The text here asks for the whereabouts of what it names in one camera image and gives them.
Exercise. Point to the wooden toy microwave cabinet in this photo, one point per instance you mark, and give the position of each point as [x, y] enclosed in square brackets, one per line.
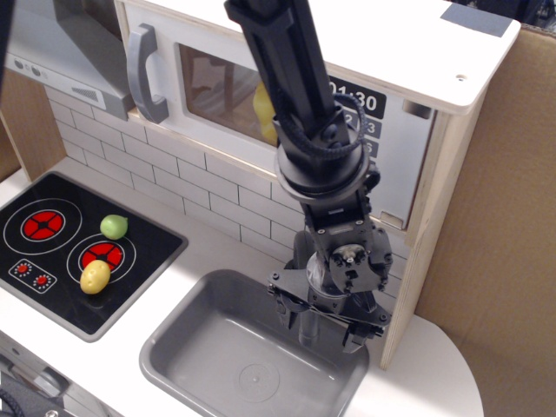
[426, 63]

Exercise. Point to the yellow toy bell pepper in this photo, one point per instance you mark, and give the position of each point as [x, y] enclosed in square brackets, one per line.
[265, 112]

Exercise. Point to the dark grey toy faucet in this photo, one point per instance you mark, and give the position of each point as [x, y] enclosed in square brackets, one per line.
[309, 321]

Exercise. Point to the grey oven front knob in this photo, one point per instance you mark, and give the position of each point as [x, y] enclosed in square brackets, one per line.
[51, 383]

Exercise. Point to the green toy lime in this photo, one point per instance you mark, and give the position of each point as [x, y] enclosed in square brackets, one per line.
[114, 227]

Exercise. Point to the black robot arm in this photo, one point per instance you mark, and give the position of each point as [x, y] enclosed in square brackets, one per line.
[319, 151]

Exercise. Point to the grey toy sink basin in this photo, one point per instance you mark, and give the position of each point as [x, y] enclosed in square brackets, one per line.
[223, 352]

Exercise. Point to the grey microwave door handle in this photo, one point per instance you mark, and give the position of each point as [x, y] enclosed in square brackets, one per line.
[142, 45]

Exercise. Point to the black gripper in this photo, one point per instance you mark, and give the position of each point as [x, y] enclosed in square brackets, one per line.
[351, 262]

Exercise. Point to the black toy stove top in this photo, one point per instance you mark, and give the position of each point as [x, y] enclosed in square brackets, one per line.
[51, 231]

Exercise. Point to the grey toy range hood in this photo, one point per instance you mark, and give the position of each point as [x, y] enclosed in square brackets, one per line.
[73, 47]

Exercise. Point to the yellow toy potato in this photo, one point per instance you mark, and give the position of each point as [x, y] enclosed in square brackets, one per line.
[95, 277]

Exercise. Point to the brown cardboard panel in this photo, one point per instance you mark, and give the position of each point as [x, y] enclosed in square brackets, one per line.
[491, 283]

